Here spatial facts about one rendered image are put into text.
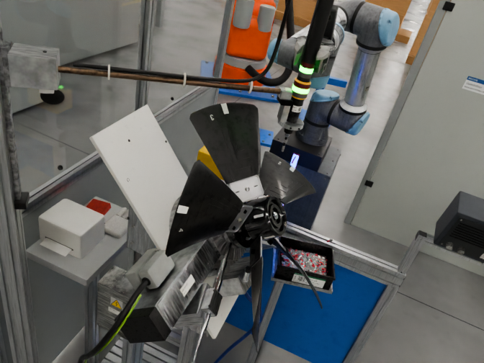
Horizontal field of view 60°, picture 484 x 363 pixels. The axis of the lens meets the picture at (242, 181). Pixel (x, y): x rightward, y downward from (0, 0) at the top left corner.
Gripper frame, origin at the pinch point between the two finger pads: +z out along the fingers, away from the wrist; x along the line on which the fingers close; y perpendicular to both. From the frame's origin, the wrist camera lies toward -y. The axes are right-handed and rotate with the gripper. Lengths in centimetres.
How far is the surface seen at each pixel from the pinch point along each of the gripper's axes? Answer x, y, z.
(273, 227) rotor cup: -5.9, 44.6, 11.4
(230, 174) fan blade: 11.0, 37.9, 4.6
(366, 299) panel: -47, 101, -39
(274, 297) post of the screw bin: -11, 103, -20
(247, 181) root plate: 6.2, 39.4, 2.8
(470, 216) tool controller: -61, 44, -32
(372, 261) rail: -42, 80, -38
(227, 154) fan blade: 14.1, 33.8, 1.8
